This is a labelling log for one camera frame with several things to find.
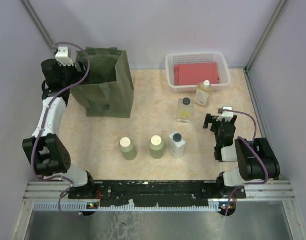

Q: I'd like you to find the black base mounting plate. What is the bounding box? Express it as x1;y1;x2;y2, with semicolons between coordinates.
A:
67;179;247;216

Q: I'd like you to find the white square bottle black cap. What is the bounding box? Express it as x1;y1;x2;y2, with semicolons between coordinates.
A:
168;131;186;160

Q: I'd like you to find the green bottle beige cap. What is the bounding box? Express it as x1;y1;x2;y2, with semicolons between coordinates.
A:
149;135;165;160
119;137;137;161

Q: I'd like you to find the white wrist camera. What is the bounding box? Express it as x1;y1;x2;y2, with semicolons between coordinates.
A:
216;107;234;122
55;46;74;67

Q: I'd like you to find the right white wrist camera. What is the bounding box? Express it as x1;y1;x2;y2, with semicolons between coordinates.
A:
216;107;234;122

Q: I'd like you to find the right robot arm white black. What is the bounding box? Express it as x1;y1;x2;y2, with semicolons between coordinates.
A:
203;113;280;199

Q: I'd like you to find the amber bottle white cap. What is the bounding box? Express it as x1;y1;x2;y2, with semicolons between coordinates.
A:
195;80;214;108

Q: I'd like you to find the clear square bottle black cap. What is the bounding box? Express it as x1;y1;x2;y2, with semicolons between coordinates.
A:
176;97;194;123

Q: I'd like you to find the green canvas bag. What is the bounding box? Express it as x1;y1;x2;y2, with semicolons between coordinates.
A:
70;47;134;119

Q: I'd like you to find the red folded cloth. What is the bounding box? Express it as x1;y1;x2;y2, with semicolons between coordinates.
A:
174;62;220;86

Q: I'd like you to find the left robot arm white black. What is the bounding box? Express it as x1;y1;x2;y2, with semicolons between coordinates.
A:
22;59;97;199

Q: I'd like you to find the right green bottle beige cap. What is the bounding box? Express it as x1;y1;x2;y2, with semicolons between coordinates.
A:
149;135;165;160

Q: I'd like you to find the aluminium front rail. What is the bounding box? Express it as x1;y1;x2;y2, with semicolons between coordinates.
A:
23;180;295;213

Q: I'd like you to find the left green bottle beige cap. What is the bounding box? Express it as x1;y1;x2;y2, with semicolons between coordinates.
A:
119;137;137;161

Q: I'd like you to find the white plastic basket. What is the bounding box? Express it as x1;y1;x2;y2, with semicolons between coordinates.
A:
165;51;231;94

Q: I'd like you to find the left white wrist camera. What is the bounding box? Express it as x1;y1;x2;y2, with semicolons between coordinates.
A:
55;46;74;67

